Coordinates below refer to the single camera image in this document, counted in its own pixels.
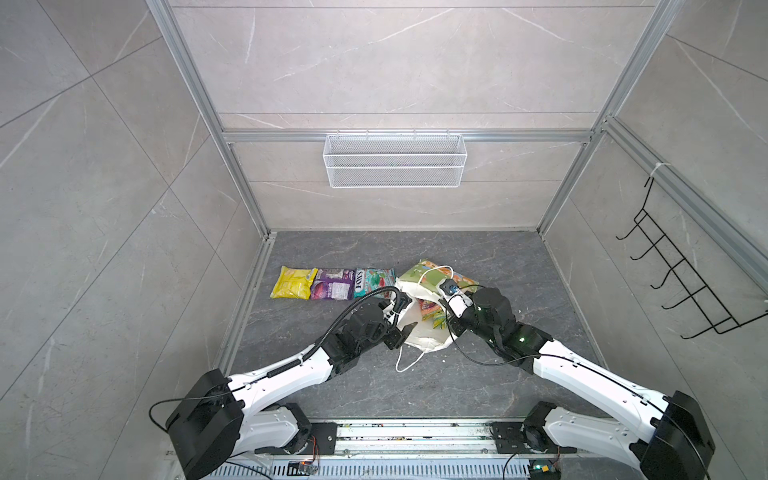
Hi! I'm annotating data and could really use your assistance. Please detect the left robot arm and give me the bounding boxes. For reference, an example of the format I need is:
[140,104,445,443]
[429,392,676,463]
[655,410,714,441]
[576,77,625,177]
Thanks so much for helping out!
[159,286,415,479]

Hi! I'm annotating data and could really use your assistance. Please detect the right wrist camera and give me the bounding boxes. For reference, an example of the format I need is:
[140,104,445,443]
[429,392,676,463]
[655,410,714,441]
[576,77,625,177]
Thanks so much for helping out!
[437,278,473,319]

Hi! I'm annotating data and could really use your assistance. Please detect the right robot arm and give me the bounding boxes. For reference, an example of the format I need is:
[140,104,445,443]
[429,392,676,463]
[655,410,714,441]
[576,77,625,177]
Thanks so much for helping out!
[438,279,716,479]

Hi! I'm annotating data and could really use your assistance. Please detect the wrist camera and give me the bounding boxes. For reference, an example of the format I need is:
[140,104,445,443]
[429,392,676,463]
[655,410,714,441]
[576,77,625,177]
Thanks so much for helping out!
[385,295,412,327]
[437,278,473,319]

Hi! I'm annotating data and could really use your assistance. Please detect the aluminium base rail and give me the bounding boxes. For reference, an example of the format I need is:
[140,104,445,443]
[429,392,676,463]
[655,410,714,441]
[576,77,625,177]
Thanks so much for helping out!
[201,419,639,479]

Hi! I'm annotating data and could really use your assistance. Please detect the teal mint candy packet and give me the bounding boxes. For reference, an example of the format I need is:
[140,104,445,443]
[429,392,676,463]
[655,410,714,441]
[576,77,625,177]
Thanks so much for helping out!
[354,268,395,298]

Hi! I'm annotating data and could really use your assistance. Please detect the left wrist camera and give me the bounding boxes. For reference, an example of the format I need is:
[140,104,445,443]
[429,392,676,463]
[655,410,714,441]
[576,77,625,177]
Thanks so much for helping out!
[385,295,412,327]

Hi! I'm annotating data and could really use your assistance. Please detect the black wire hook rack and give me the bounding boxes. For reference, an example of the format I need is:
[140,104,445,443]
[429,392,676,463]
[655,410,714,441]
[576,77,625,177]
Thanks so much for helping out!
[615,177,767,340]

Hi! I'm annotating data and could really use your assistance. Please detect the yellow snack packet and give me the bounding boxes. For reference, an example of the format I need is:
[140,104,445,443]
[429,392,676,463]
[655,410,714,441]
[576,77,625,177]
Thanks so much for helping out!
[270,266,318,300]

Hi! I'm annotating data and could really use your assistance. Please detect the purple snack packet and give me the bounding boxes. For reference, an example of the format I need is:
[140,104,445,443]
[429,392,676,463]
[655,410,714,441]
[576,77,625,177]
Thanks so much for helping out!
[310,268,355,301]

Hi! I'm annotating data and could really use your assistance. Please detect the white wire mesh basket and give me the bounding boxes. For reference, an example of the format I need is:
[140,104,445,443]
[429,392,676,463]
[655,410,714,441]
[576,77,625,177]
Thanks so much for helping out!
[323,133,468,189]

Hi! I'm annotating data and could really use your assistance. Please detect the floral paper bag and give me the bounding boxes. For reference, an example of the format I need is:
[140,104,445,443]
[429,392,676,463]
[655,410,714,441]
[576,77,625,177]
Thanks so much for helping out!
[395,259,479,373]

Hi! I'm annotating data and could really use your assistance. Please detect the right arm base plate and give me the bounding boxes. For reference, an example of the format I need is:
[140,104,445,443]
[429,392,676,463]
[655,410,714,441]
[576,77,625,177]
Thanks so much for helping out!
[489,421,577,455]

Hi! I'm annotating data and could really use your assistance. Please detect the aluminium frame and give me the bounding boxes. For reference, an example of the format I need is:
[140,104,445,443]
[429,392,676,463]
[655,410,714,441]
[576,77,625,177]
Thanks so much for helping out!
[148,1,767,289]

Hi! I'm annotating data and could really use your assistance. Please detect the orange blackcurrant candy packet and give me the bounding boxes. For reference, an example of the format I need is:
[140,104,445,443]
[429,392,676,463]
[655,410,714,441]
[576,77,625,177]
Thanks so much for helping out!
[419,300,443,322]

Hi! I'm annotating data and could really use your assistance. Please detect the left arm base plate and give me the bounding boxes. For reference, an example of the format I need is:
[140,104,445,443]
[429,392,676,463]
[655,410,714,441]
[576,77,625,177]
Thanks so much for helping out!
[284,422,339,455]

